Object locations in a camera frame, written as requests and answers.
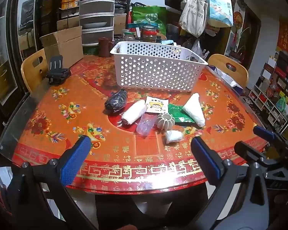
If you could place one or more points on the black soft bundle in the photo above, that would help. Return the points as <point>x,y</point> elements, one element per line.
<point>116,100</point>

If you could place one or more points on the white ribbed round ball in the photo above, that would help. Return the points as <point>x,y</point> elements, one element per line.
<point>165,122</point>

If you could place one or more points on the green shopping bag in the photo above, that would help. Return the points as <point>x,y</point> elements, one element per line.
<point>148,14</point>

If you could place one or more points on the blue printed tote bag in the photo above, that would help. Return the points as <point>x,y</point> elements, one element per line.
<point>219,9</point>

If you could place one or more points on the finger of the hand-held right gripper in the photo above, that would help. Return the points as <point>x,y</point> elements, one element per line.
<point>247,149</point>
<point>264,132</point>

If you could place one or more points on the brown cardboard box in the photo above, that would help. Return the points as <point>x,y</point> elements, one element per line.
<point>120,24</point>

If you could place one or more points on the open cardboard box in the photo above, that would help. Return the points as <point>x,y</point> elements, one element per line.
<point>62,45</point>

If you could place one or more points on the small glass jar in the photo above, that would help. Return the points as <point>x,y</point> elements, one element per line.
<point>128,36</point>

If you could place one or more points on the glass door cabinet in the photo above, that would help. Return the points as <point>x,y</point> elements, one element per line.
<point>4,52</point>

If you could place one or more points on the black clamp holder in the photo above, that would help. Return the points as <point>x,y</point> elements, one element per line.
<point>57,73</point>

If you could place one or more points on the clear purple plastic cup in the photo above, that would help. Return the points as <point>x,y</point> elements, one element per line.
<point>145,124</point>

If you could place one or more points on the white cartoon print packet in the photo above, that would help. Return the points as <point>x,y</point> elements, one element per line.
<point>156,105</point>

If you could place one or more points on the framed flower painting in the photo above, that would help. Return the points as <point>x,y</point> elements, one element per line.
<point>244,36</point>

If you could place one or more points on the white tote bag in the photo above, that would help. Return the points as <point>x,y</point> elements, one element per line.
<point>193,14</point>

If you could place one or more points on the red lid glass jar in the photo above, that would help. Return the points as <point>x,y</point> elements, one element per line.
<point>149,34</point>

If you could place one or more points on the wooden chair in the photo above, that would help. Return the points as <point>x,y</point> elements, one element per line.
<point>30,74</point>
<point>240,74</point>

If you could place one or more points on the white triangular cloth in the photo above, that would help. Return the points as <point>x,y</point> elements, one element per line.
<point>194,110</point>

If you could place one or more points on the brown mug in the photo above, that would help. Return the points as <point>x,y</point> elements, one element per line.
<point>105,48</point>

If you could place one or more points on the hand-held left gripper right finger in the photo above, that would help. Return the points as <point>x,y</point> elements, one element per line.
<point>205,160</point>

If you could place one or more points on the red wall hanging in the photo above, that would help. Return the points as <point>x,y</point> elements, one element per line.
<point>285,37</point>

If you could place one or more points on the small white bundle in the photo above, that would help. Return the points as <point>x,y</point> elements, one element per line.
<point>174,136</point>

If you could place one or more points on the white cubby shelf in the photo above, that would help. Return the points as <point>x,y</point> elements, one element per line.
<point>273,95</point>

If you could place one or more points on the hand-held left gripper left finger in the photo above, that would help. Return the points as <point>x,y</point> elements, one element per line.
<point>75,159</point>

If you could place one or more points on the green foil packet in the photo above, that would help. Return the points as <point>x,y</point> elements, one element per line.
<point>177,113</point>

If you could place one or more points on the clear plastic bag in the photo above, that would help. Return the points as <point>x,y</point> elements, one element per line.
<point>195,49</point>

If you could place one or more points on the yellow printed box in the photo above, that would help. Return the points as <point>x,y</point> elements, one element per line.
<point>70,1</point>

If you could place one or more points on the grey plastic drawer tower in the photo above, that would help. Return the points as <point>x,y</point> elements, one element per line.
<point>97,19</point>

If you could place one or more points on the white perforated plastic basket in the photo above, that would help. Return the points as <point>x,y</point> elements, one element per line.
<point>146,71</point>

